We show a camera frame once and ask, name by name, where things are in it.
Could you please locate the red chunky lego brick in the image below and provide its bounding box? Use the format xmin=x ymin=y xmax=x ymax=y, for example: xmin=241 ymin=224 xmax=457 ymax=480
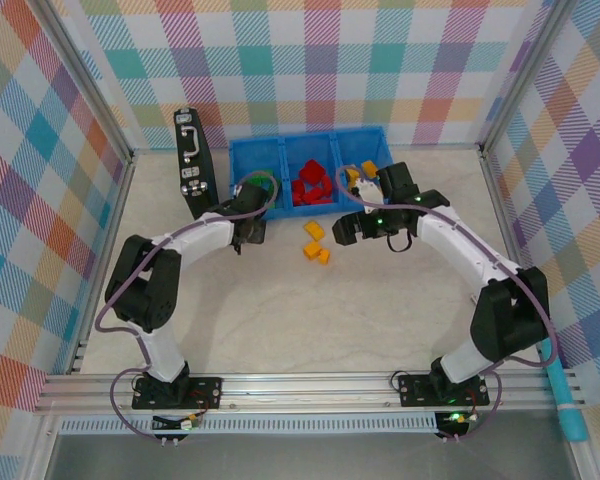
xmin=299 ymin=160 xmax=326 ymax=185

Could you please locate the blue three-compartment plastic bin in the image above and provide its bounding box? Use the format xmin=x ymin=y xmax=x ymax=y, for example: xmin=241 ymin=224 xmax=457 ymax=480
xmin=228 ymin=125 xmax=394 ymax=222

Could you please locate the black mini briefcase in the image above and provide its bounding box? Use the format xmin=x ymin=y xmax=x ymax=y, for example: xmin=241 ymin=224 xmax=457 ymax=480
xmin=173 ymin=107 xmax=222 ymax=221

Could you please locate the grey metal sheet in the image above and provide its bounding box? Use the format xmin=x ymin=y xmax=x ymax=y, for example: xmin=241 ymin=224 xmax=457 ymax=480
xmin=44 ymin=432 xmax=581 ymax=480

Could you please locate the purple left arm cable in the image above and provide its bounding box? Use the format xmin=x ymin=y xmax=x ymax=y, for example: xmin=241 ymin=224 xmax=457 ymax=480
xmin=94 ymin=172 xmax=281 ymax=444

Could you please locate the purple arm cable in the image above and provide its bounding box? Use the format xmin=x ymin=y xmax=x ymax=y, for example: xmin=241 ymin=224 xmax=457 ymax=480
xmin=335 ymin=164 xmax=559 ymax=444
xmin=94 ymin=172 xmax=281 ymax=444

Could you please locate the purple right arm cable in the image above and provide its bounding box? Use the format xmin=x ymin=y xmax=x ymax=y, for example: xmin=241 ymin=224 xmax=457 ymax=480
xmin=335 ymin=164 xmax=559 ymax=444

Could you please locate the aluminium side rail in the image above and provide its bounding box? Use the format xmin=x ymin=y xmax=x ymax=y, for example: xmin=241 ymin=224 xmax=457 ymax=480
xmin=68 ymin=152 xmax=137 ymax=375
xmin=479 ymin=147 xmax=596 ymax=480

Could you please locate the aluminium mounting rail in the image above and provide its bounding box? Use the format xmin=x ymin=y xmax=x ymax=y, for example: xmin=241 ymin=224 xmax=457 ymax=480
xmin=33 ymin=368 xmax=585 ymax=415

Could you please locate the aluminium frame post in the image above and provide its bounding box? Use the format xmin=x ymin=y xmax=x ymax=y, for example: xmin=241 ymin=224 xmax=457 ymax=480
xmin=478 ymin=0 xmax=580 ymax=157
xmin=38 ymin=0 xmax=135 ymax=160

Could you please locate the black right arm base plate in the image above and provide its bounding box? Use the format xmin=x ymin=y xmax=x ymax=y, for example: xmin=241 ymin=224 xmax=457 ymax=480
xmin=396 ymin=373 xmax=492 ymax=409

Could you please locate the white slotted cable duct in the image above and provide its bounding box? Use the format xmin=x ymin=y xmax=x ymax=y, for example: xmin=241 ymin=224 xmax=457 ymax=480
xmin=58 ymin=417 xmax=440 ymax=435

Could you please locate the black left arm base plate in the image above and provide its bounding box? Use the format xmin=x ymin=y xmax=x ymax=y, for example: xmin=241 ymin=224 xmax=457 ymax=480
xmin=131 ymin=375 xmax=225 ymax=411

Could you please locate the teal handled tool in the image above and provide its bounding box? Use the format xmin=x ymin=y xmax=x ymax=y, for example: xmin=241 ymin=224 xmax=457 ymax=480
xmin=539 ymin=339 xmax=591 ymax=444

